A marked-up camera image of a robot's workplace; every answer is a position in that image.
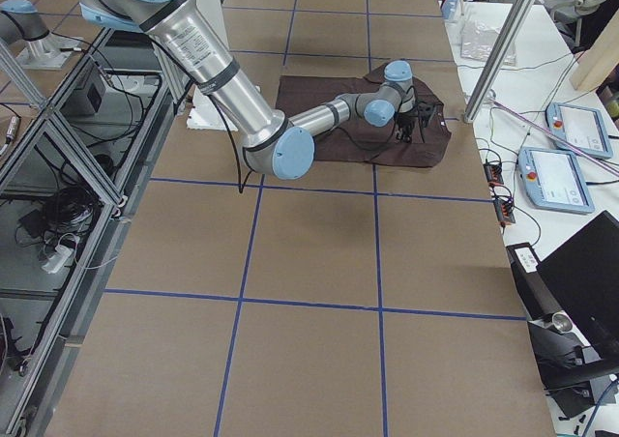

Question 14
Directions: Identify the orange black connector block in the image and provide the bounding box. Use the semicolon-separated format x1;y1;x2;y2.
483;161;504;187

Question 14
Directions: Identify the silver foil bag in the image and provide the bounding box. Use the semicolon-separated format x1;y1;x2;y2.
460;21;501;62

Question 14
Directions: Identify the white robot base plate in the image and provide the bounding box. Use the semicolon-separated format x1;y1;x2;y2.
187;88;238;131

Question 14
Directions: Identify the near teach pendant tablet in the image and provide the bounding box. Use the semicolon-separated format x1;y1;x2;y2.
517;147;595;215

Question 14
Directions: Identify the silver metal cup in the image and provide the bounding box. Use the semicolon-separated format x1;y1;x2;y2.
548;312;574;335

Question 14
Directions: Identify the grey control box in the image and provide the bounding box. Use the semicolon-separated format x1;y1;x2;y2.
61;68;105;116

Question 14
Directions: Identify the white power strip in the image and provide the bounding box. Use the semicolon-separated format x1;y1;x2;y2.
42;244;75;275

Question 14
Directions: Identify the far teach pendant tablet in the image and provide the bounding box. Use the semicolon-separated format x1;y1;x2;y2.
545;102;613;160

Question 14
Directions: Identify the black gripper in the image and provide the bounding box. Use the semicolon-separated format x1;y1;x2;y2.
396;111;416;143

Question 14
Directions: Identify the black monitor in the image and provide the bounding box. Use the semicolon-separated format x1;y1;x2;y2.
538;211;618;358

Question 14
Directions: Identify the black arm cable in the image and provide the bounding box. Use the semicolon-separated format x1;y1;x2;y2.
86;35;262;195

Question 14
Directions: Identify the wooden beam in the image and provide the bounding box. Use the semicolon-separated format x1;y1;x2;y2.
570;11;618;91

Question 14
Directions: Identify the aluminium frame rack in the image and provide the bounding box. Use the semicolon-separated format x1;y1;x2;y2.
1;30;190;436

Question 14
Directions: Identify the dark brown t-shirt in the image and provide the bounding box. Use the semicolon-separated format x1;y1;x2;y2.
276;63;451;168

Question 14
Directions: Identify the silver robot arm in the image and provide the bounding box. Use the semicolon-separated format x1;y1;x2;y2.
80;0;414;180
1;0;50;45

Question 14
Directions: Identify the black box with label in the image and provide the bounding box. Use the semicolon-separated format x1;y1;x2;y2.
506;243;568;329

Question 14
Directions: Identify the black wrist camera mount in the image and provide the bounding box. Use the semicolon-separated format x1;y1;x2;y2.
417;101;436;129

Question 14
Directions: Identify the aluminium frame post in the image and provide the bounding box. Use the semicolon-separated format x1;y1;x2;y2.
463;0;535;124

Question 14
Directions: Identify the teach pendant tablet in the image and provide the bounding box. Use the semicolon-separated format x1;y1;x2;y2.
517;147;595;215
545;102;613;160

